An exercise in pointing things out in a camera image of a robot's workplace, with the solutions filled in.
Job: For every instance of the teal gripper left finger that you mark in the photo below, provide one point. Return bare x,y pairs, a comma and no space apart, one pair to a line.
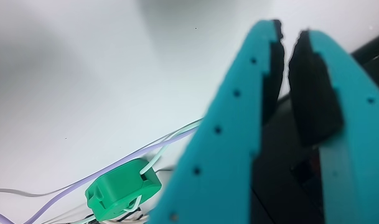
220,161

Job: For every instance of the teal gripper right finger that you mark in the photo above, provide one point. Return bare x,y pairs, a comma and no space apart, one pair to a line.
354,155

